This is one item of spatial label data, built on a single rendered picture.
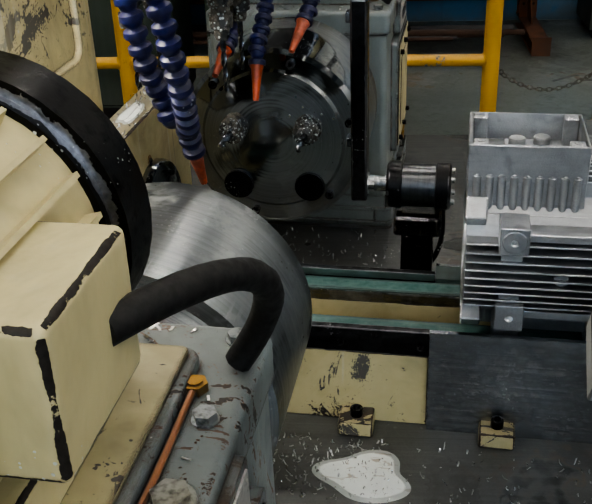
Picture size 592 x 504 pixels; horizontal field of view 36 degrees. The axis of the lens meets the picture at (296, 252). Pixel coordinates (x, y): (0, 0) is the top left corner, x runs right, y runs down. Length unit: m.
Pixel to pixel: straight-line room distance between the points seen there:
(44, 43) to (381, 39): 0.53
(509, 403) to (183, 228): 0.48
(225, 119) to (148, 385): 0.73
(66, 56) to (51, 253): 0.80
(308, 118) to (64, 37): 0.32
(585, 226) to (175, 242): 0.44
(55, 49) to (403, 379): 0.57
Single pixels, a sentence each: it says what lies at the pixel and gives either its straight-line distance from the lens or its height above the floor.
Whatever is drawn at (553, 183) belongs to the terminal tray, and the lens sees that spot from 0.97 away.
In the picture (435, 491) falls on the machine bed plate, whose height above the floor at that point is 0.80.
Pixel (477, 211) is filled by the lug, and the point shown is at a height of 1.08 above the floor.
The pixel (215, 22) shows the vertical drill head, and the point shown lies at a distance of 0.95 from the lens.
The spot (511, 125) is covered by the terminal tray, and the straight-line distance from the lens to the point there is 1.05.
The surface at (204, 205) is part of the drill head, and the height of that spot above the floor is 1.16.
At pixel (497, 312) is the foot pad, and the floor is 0.98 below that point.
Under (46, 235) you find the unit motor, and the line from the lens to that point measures 0.41.
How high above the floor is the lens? 1.49
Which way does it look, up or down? 28 degrees down
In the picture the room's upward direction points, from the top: 2 degrees counter-clockwise
